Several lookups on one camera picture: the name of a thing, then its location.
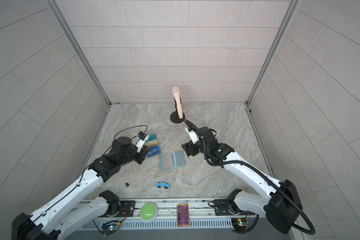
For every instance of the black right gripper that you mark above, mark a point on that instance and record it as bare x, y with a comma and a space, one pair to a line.
189, 145

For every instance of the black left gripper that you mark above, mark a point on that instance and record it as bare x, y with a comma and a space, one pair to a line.
143, 152

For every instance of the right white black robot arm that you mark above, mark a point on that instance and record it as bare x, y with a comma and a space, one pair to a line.
276, 200

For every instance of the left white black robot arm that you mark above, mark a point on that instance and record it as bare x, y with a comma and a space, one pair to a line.
56, 220

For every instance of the blue card in stand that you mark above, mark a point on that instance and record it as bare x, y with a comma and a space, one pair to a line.
154, 150

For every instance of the gold card in stand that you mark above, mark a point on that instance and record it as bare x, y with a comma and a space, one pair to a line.
152, 144

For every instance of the teal card in stand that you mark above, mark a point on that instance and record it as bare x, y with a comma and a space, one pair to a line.
152, 137

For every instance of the purple patterned card box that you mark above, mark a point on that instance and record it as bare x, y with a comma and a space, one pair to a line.
183, 216

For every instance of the blue toy car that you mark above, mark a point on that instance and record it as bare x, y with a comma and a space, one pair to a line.
163, 185

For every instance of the black round microphone stand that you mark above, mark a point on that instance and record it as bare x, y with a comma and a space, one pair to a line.
174, 117

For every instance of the green round button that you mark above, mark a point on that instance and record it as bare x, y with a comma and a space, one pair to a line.
148, 212

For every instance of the beige microphone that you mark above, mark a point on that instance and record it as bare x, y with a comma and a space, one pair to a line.
177, 98

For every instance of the left green circuit board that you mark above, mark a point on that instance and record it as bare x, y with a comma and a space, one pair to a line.
111, 226

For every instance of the green circuit board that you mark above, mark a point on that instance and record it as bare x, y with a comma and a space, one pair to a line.
239, 225
111, 226

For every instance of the right green circuit board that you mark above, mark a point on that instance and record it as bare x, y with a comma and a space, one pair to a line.
239, 225

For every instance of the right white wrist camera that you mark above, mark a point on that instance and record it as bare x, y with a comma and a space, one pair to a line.
193, 135

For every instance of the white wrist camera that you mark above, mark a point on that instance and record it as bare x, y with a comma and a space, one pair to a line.
142, 138
193, 135

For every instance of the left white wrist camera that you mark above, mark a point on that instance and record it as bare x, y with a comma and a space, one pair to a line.
142, 138

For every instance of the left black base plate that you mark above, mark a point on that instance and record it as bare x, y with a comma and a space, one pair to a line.
120, 210

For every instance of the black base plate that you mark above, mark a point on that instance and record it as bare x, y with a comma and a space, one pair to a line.
120, 210
221, 208

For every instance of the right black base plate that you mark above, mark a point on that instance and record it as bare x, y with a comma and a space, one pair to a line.
221, 208

